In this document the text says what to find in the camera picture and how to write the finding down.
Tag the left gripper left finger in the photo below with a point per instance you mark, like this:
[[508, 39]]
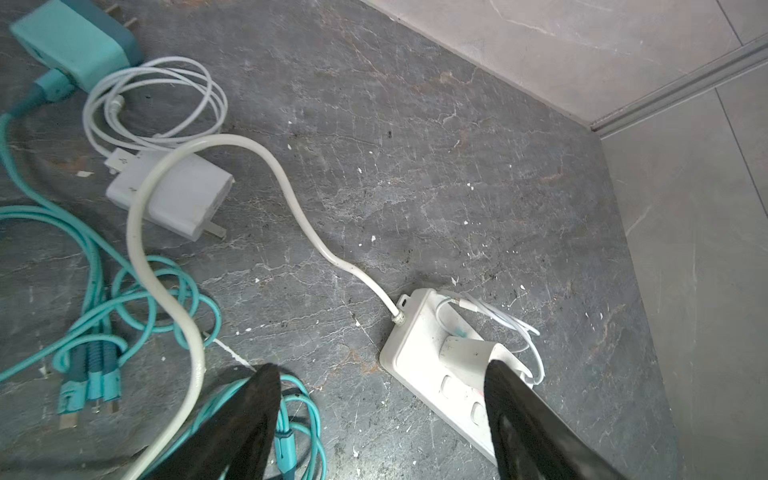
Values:
[[236, 441]]

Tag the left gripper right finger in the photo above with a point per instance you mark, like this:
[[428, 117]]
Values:
[[530, 440]]

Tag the white charger with white cable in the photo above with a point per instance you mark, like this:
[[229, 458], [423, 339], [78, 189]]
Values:
[[468, 358]]

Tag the white multicolour power strip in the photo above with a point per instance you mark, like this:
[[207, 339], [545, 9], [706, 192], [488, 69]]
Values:
[[411, 353]]

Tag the white charger adapter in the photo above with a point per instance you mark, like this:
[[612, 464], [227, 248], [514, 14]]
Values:
[[187, 197]]

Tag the teal charger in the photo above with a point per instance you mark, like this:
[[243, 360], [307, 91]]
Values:
[[79, 43]]

